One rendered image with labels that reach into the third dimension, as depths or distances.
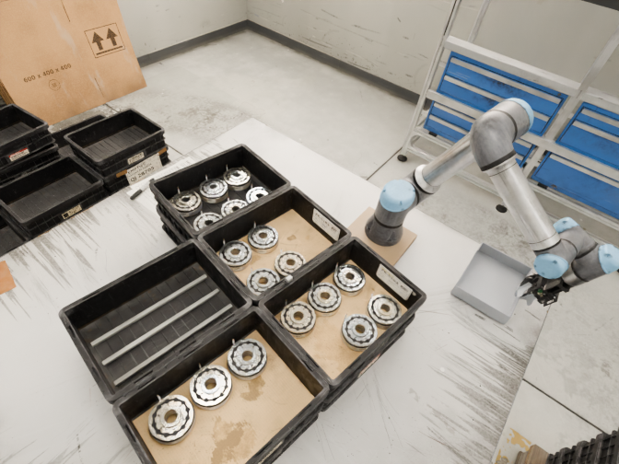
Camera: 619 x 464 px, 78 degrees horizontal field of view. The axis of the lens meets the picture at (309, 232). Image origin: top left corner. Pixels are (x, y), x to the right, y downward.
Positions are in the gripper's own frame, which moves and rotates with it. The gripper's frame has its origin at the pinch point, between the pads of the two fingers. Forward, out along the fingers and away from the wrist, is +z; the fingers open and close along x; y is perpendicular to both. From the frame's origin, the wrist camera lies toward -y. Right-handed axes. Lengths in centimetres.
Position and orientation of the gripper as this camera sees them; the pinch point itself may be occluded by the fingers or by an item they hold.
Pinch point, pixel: (519, 294)
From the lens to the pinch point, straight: 157.5
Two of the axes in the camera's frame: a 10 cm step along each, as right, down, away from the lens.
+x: 7.6, 6.5, -0.7
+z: -3.3, 4.8, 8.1
